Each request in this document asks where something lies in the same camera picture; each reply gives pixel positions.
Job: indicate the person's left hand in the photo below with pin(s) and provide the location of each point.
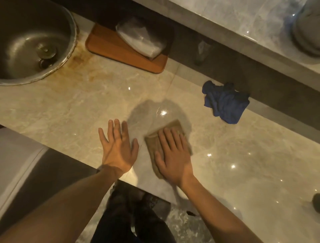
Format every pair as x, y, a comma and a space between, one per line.
118, 150

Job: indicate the person's right hand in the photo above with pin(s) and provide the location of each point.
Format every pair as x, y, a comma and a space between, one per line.
176, 162

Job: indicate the brown cloth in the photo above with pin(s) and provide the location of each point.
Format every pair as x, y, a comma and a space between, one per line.
152, 145

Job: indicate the dark blue cleaning cloth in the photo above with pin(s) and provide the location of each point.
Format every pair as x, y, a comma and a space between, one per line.
226, 104

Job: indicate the person's right forearm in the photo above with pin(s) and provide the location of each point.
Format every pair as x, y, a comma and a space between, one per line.
220, 217

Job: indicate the person's left forearm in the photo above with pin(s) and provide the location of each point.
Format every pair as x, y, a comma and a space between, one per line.
65, 207

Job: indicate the person's dark trousers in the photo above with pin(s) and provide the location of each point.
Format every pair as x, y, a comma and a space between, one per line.
130, 227

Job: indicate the white grey upholstered chair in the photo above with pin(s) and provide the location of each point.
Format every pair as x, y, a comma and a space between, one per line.
17, 162

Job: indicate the brown wooden tray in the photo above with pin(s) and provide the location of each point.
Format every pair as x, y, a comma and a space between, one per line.
107, 47

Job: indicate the small grey crumpled wrapper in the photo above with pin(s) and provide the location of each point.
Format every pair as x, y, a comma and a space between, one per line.
203, 52

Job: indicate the clear bag of white powder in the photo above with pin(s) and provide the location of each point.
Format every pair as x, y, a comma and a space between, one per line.
142, 37

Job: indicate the metal sink drain stopper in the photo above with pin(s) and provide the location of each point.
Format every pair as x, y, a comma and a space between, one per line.
46, 51

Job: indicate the clear plastic wrapped bundle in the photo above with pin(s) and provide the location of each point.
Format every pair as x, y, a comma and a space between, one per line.
317, 202

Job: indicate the round steel sink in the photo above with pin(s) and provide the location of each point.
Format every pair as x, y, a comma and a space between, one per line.
22, 32

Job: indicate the grey marble raised bar ledge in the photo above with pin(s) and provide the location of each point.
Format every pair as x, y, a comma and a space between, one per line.
237, 20

